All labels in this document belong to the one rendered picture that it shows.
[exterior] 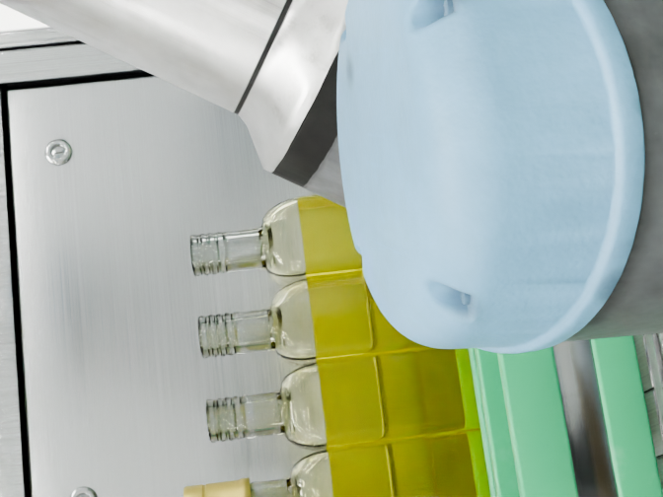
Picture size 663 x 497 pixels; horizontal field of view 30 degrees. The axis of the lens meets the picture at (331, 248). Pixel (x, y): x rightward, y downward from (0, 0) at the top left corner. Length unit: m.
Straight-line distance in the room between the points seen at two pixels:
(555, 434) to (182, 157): 0.44
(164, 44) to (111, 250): 0.56
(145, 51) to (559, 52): 0.20
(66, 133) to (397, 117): 0.73
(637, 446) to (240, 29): 0.39
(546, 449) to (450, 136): 0.44
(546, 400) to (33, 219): 0.48
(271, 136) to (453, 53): 0.16
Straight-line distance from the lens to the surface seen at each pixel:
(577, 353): 0.74
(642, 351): 0.75
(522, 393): 0.72
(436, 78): 0.30
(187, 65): 0.46
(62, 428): 0.99
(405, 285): 0.34
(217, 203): 1.01
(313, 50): 0.43
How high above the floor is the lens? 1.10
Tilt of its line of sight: 4 degrees down
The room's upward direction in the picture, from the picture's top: 96 degrees counter-clockwise
